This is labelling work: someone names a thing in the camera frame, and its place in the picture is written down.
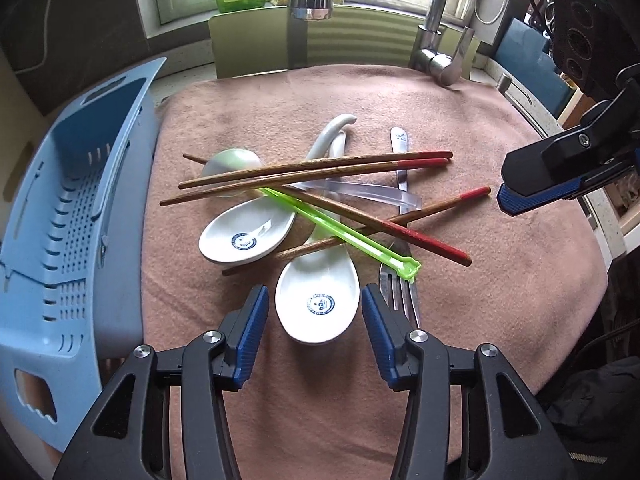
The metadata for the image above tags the white ceramic soup spoon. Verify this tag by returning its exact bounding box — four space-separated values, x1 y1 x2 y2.
198 114 366 197
274 245 359 346
197 129 350 267

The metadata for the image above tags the clear plastic spoon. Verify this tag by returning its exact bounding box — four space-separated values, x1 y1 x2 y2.
293 179 422 214

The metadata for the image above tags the pink towel mat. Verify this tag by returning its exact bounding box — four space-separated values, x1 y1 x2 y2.
142 63 609 480

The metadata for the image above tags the metal fork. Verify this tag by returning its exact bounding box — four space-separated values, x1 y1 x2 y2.
378 127 421 328

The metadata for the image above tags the blue plastic basket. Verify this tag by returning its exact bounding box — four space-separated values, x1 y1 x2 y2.
1 60 163 450

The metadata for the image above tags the red-tipped wooden chopstick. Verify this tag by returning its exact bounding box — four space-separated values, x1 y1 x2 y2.
178 152 472 266
221 185 493 278
160 158 450 207
178 151 454 190

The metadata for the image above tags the chrome faucet base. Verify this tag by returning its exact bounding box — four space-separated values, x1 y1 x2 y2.
408 0 476 87

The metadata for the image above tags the white power cable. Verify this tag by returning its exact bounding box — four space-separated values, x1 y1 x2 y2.
12 0 57 76

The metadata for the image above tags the green plastic spoon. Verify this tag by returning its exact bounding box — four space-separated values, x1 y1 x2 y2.
262 188 421 281

